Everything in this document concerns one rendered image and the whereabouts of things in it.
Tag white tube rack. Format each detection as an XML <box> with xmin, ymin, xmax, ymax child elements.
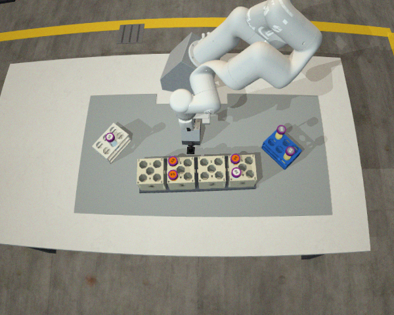
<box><xmin>92</xmin><ymin>125</ymin><xmax>132</xmax><ymax>164</ymax></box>

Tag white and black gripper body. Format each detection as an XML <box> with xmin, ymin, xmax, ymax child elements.
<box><xmin>179</xmin><ymin>119</ymin><xmax>195</xmax><ymax>130</ymax></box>

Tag grey bench mat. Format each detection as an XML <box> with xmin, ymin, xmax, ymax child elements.
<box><xmin>74</xmin><ymin>93</ymin><xmax>332</xmax><ymax>217</ymax></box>

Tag blue tube rack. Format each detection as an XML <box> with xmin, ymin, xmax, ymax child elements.
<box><xmin>261</xmin><ymin>131</ymin><xmax>302</xmax><ymax>169</ymax></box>

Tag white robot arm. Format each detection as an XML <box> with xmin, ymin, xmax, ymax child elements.
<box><xmin>169</xmin><ymin>0</ymin><xmax>322</xmax><ymax>125</ymax></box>

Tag beige bucket adapter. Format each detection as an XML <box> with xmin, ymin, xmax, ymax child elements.
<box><xmin>197</xmin><ymin>156</ymin><xmax>226</xmax><ymax>189</ymax></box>
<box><xmin>137</xmin><ymin>158</ymin><xmax>166</xmax><ymax>191</ymax></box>
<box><xmin>167</xmin><ymin>157</ymin><xmax>196</xmax><ymax>190</ymax></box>
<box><xmin>227</xmin><ymin>154</ymin><xmax>257</xmax><ymax>188</ymax></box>

